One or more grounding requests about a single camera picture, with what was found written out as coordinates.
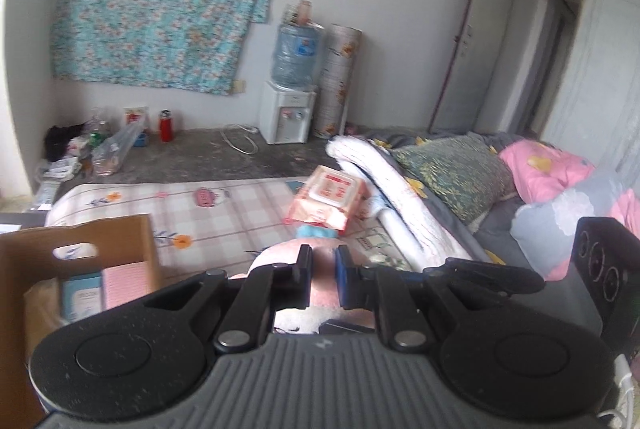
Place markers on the blue water jug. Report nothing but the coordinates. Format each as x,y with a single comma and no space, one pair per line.
297,54

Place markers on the white water dispenser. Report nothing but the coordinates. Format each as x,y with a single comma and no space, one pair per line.
285,114

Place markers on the green patterned pillow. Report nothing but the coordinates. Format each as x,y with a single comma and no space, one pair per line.
455,174

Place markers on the cardboard box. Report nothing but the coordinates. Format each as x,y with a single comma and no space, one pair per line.
30,249

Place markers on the white panel door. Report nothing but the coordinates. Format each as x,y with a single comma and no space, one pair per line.
600,59

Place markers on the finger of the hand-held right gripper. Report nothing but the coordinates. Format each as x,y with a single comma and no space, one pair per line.
500,276
345,326

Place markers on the light blue box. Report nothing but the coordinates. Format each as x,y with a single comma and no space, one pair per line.
82,296

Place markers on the white fringed blanket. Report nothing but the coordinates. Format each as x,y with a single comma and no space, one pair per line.
400,199

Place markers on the pink soft wipes pack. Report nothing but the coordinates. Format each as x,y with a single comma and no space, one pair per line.
310,216

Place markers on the clear plastic bag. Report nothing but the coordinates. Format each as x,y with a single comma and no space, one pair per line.
117,149

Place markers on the pink cloth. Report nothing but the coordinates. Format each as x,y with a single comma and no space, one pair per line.
125,284

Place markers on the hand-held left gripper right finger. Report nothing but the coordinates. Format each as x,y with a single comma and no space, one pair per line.
342,276

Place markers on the pink lotion bottle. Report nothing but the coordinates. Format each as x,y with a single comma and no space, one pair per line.
303,11

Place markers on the plaid printed bed sheet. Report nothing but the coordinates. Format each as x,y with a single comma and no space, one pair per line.
225,219

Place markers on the clear wrapped packets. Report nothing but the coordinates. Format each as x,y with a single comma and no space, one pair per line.
55,184

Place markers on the blue bowl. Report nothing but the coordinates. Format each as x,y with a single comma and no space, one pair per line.
142,140

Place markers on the pink plush toy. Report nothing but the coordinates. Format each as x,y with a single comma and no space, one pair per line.
325,279

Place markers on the pink pillow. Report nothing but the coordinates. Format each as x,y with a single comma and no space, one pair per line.
540,169

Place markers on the red lidded wet wipes pack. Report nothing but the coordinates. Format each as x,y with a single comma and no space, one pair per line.
335,186

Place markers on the black bag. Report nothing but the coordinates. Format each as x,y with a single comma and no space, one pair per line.
62,141

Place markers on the grey quilt with yellow print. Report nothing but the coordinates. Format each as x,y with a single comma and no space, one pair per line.
492,221

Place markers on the wall socket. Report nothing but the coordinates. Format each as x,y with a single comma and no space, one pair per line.
240,86

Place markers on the white red labelled bag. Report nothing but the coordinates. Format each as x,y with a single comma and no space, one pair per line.
135,116

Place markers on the rolled floral mat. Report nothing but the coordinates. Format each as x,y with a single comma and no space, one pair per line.
337,79

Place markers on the grey blue cloud pillow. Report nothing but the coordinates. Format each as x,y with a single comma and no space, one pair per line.
550,219

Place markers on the red thermos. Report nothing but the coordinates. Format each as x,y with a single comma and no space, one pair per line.
166,126

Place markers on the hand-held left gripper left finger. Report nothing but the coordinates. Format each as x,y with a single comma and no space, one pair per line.
304,266

